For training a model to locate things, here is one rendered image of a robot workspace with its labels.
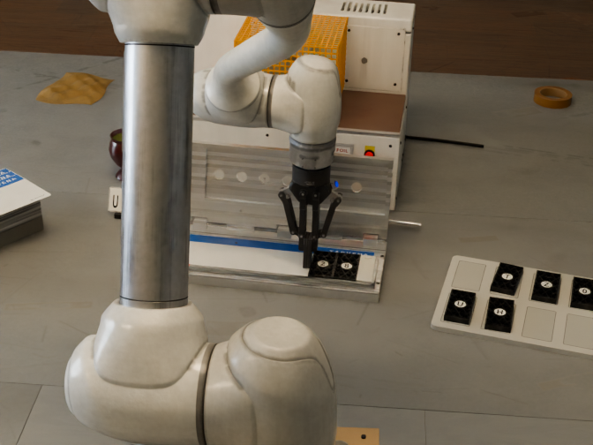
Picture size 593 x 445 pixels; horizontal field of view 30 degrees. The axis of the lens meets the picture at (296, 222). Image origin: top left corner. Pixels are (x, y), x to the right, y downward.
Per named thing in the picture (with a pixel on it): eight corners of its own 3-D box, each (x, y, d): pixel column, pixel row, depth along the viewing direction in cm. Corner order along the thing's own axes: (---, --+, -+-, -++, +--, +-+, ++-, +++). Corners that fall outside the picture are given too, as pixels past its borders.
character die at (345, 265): (331, 282, 223) (332, 277, 222) (337, 257, 231) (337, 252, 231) (356, 284, 222) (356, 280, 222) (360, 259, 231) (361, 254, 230)
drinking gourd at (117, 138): (138, 165, 269) (136, 124, 264) (152, 180, 263) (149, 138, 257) (105, 172, 266) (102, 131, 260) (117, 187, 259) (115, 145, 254)
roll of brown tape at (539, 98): (573, 97, 312) (574, 89, 311) (568, 111, 304) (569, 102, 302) (536, 91, 315) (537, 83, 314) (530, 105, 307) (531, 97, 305)
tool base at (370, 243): (162, 280, 226) (162, 265, 224) (186, 230, 243) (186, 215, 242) (378, 303, 221) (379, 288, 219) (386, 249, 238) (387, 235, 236)
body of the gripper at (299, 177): (287, 168, 213) (286, 209, 217) (331, 172, 212) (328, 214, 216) (293, 150, 219) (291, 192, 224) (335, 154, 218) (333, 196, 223)
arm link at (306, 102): (343, 125, 216) (278, 118, 218) (348, 50, 208) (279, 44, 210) (335, 149, 207) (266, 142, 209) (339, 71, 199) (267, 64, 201)
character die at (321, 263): (307, 280, 223) (307, 275, 223) (313, 254, 232) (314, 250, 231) (331, 282, 223) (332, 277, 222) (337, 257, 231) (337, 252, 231)
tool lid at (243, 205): (184, 141, 233) (187, 139, 235) (183, 226, 239) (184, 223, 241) (393, 160, 228) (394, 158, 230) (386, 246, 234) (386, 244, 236)
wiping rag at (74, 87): (91, 109, 297) (90, 102, 296) (30, 101, 301) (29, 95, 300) (121, 78, 316) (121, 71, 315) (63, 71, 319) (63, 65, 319)
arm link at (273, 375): (330, 493, 159) (330, 367, 148) (206, 482, 161) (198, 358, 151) (342, 421, 173) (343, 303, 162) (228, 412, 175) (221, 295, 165)
